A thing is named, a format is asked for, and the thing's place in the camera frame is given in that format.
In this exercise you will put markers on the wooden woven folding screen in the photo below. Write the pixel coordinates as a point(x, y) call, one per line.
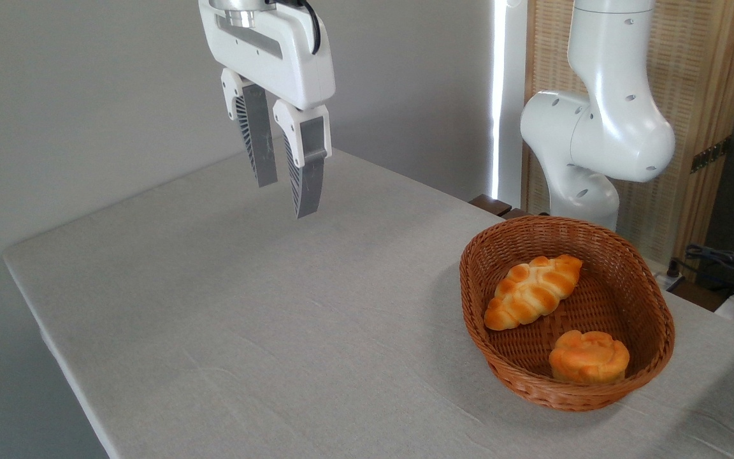
point(705, 83)

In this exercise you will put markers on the braided golden bread loaf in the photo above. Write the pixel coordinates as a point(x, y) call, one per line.
point(532, 292)

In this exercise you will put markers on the dark metal screen hinge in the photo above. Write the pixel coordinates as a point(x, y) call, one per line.
point(710, 155)

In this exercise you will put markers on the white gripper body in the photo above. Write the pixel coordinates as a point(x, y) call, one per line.
point(278, 60)

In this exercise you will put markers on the grey tablecloth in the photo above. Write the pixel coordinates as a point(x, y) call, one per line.
point(341, 306)

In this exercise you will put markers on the round flower-shaped bread bun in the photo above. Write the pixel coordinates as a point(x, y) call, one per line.
point(589, 358)

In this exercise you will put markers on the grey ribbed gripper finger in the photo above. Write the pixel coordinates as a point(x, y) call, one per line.
point(308, 172)
point(259, 140)

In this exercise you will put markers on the dark brown wooden furniture edge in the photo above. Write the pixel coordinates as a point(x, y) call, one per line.
point(489, 204)

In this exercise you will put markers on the brown oval wicker basket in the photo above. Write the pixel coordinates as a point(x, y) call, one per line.
point(622, 299)

